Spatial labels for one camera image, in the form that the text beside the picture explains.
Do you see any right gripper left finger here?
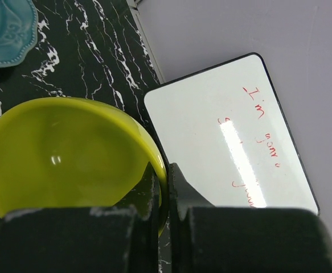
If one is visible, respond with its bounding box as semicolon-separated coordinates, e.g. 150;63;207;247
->
0;166;160;272

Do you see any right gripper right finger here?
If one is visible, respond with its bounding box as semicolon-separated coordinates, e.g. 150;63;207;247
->
168;163;332;272

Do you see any yellow-green bowl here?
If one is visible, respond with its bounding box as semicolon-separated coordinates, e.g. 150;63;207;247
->
0;97;169;231

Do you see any teal scalloped plate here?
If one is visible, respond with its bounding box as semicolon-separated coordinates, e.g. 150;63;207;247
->
0;0;38;68

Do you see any white dry-erase board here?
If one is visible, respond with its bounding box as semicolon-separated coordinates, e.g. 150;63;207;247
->
144;52;319;214

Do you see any black marble pattern mat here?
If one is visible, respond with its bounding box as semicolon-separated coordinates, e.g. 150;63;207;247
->
0;1;158;137

